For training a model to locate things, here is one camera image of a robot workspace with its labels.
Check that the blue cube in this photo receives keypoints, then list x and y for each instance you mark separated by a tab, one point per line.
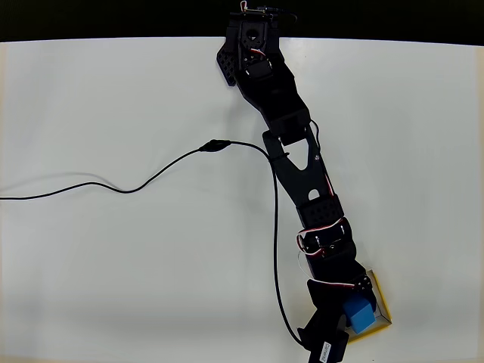
361	314

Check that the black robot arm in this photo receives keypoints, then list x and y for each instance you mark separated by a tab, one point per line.
298	174

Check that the yellow open box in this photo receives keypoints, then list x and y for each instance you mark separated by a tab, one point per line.
382	302

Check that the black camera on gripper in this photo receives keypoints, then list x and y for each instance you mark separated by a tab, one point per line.
325	342

